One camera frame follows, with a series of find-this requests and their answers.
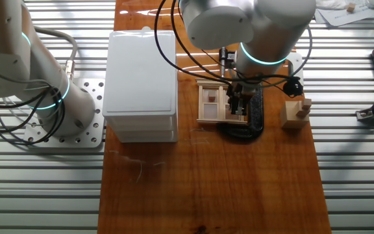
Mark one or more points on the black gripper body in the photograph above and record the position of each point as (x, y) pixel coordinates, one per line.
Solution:
(239, 91)

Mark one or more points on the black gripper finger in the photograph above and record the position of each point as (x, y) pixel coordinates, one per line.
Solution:
(232, 102)
(241, 109)

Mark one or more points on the wooden compartment tray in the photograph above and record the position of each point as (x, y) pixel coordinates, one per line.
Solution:
(221, 112)

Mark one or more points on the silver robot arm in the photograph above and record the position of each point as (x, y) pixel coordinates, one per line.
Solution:
(271, 26)

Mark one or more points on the black C-clamp with steel screw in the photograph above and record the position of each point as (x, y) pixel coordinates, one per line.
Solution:
(256, 123)

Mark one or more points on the pale wooden block puzzle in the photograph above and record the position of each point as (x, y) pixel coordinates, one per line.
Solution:
(291, 115)

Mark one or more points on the orange wooden board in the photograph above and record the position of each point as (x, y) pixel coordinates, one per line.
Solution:
(206, 188)

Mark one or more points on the white control box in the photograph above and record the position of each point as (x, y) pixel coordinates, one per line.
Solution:
(140, 74)

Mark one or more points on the white paper sheets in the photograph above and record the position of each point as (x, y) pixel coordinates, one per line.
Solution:
(346, 16)

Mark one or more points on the tiny wooden cube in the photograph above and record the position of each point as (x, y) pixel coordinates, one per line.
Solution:
(351, 7)

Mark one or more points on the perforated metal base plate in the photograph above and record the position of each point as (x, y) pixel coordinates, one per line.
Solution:
(94, 133)

